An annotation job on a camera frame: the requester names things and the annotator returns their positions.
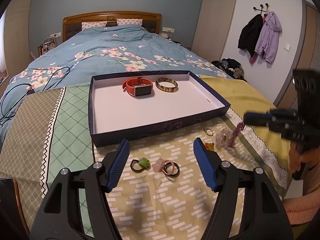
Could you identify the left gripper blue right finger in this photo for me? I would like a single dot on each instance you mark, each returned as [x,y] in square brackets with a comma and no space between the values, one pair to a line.
[203,158]

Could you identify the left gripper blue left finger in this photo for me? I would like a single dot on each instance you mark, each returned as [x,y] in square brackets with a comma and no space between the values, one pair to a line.
[114,164]

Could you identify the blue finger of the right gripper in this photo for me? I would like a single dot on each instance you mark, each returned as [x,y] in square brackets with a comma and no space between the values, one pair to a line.
[257,119]

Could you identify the right hand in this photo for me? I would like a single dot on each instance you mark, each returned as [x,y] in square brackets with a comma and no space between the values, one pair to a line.
[297,159]

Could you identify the dark blue shallow tray box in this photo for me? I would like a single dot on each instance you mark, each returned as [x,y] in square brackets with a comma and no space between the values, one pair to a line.
[114,115]

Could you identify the patchwork table cloth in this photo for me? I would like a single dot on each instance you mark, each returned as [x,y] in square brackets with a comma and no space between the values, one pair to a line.
[50,132]

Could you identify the pile of dark clothes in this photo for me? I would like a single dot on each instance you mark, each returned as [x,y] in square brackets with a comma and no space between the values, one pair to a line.
[231,67]

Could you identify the orange smart watch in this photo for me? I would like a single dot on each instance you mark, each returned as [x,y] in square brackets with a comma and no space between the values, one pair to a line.
[138,86]

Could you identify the tortoiseshell bangle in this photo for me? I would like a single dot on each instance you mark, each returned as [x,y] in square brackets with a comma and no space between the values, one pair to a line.
[166,84]

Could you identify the purple jacket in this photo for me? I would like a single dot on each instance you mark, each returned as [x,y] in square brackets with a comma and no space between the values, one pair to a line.
[268,41]

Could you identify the black jacket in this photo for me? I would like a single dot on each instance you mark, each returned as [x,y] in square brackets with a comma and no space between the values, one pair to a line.
[250,34]

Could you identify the pink knitted sleeve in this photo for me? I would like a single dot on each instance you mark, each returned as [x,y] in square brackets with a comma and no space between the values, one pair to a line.
[302,210]

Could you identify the blue floral duvet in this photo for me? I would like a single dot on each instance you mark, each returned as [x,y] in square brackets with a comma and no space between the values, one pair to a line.
[96,51]

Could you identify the beige wardrobe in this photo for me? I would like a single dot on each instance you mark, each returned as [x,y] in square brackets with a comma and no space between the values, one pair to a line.
[212,28]

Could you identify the right floral pillow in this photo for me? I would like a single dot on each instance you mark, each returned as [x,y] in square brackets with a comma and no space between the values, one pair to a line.
[127,21]

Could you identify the floral pillow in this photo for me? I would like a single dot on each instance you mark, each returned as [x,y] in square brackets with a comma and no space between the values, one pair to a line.
[86,25]
[127,21]

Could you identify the left floral pillow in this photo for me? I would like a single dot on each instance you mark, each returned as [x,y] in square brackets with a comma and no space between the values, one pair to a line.
[86,25]

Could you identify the wooden headboard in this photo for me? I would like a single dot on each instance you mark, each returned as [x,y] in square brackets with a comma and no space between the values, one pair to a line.
[73,24]

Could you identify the wall light switch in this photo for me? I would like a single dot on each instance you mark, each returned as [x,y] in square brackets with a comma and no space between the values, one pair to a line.
[287,47]

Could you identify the wall coat hook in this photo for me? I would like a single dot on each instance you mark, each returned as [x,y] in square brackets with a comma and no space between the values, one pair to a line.
[262,8]

